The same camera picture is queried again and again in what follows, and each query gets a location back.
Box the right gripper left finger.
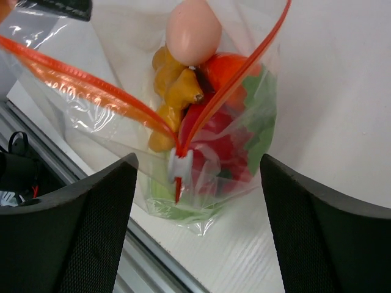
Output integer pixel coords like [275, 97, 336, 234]
[1, 154, 138, 292]

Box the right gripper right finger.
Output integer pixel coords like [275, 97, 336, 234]
[260, 155, 390, 292]

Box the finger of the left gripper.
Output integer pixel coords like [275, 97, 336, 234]
[15, 0, 93, 21]

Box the green cabbage toy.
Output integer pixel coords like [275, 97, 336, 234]
[145, 179, 224, 223]

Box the pink peach toy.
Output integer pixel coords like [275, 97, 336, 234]
[166, 0, 222, 67]

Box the yellow ginger root toy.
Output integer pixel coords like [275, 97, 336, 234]
[152, 46, 204, 137]

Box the clear orange zip top bag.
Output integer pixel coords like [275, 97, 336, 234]
[1, 1, 291, 232]

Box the red bell pepper toy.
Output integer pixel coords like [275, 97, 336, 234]
[190, 106, 253, 194]

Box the orange carrot toy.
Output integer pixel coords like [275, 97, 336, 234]
[199, 52, 277, 174]

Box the aluminium mounting rail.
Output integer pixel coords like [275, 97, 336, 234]
[1, 102, 206, 292]

